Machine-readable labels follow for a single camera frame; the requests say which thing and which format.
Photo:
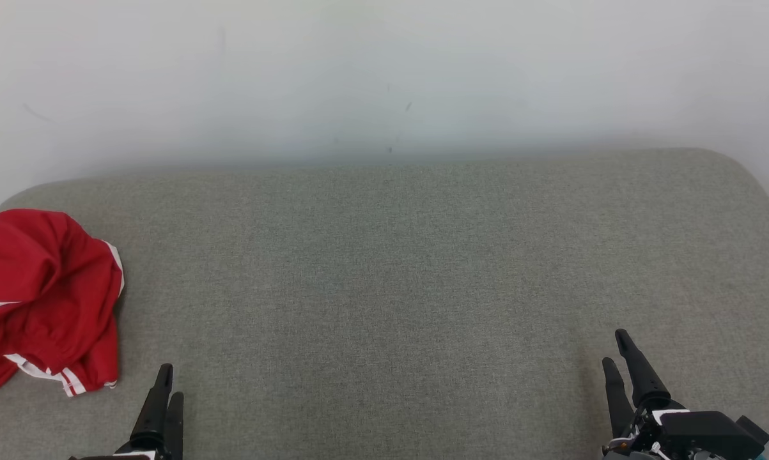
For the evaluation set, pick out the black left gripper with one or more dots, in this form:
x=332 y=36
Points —
x=138 y=452

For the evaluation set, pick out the grey fabric sofa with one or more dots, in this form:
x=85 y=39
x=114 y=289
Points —
x=390 y=287

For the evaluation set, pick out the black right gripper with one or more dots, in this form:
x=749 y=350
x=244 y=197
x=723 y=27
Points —
x=704 y=434

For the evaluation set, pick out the red basketball shorts white stripe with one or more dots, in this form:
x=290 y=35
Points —
x=45 y=268

